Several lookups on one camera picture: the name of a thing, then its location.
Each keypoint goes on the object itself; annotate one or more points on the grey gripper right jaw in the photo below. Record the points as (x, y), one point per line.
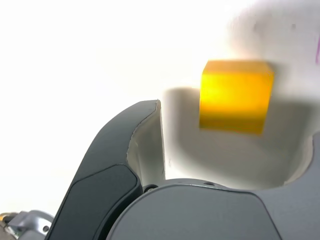
(212, 215)

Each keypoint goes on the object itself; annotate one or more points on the yellow cube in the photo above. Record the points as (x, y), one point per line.
(235, 100)

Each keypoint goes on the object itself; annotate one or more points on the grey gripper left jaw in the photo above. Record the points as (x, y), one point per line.
(105, 162)

